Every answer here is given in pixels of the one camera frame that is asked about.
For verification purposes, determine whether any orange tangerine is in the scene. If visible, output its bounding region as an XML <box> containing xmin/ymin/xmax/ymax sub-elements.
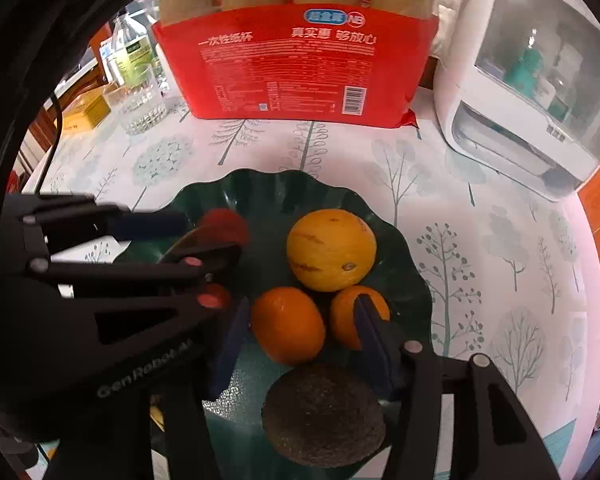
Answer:
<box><xmin>250</xmin><ymin>286</ymin><xmax>326</xmax><ymax>366</ymax></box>
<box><xmin>329</xmin><ymin>285</ymin><xmax>390</xmax><ymax>351</ymax></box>

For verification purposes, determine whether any teal striped table runner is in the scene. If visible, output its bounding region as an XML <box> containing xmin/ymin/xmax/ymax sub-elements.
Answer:
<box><xmin>543</xmin><ymin>419</ymin><xmax>576</xmax><ymax>469</ymax></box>

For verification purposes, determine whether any yellow tin box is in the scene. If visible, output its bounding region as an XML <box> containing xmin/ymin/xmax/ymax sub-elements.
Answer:
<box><xmin>61</xmin><ymin>86</ymin><xmax>110</xmax><ymax>134</ymax></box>

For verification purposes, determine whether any red paper cup package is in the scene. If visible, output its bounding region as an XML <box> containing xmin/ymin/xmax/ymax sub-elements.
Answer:
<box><xmin>154</xmin><ymin>0</ymin><xmax>466</xmax><ymax>128</ymax></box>

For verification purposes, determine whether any white countertop sterilizer appliance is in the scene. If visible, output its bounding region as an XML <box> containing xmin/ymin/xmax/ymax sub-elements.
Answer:
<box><xmin>434</xmin><ymin>0</ymin><xmax>600</xmax><ymax>202</ymax></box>

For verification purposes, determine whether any black cable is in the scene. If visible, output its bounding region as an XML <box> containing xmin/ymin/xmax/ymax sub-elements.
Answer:
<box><xmin>33</xmin><ymin>91</ymin><xmax>64</xmax><ymax>196</ymax></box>

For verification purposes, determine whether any dark green scalloped plate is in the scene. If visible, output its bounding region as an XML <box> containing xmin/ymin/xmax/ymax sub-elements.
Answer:
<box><xmin>111</xmin><ymin>169</ymin><xmax>435</xmax><ymax>480</ymax></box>

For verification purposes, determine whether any clear bottle green label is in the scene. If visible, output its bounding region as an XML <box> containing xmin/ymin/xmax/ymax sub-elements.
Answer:
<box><xmin>112</xmin><ymin>9</ymin><xmax>160</xmax><ymax>87</ymax></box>

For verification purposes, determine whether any clear drinking glass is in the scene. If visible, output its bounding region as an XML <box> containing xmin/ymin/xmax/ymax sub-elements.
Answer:
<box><xmin>102</xmin><ymin>65</ymin><xmax>166</xmax><ymax>136</ymax></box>

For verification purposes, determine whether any overripe brown banana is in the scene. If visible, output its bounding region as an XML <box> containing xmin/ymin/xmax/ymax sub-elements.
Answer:
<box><xmin>160</xmin><ymin>226</ymin><xmax>249</xmax><ymax>263</ymax></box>

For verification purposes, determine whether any dark brown avocado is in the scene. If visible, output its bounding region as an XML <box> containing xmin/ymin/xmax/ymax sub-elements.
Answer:
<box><xmin>261</xmin><ymin>363</ymin><xmax>386</xmax><ymax>468</ymax></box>

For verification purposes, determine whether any large yellow orange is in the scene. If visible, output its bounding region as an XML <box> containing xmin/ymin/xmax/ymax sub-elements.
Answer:
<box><xmin>286</xmin><ymin>209</ymin><xmax>377</xmax><ymax>292</ymax></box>

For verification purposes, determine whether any red cherry tomato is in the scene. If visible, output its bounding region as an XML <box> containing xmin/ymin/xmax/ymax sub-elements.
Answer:
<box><xmin>196</xmin><ymin>283</ymin><xmax>233</xmax><ymax>310</ymax></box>

